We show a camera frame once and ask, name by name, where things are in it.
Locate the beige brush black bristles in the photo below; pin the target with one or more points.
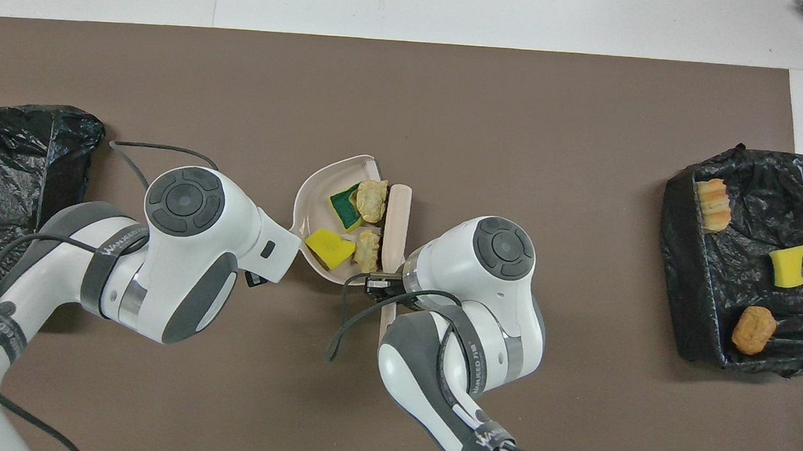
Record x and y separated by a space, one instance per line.
396 225

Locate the brown toy nugget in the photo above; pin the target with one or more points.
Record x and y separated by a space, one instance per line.
754 331

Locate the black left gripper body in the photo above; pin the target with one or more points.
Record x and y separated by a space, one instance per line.
257 279

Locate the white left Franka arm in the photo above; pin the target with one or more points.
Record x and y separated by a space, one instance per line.
183 254

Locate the yellow green sponge piece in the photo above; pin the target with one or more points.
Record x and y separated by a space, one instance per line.
345 208

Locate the brown table mat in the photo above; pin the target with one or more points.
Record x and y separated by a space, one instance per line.
554 123

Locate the pale toy pastry piece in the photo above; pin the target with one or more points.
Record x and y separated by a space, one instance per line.
714 204
372 201
366 250

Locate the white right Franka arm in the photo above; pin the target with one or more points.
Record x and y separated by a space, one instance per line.
481 293

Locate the black bag lined bin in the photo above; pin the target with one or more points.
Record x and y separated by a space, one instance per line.
741 260
7 173

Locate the beige plastic dustpan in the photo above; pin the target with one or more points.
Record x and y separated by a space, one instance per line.
315 206

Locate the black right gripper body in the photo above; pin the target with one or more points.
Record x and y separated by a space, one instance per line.
400 285

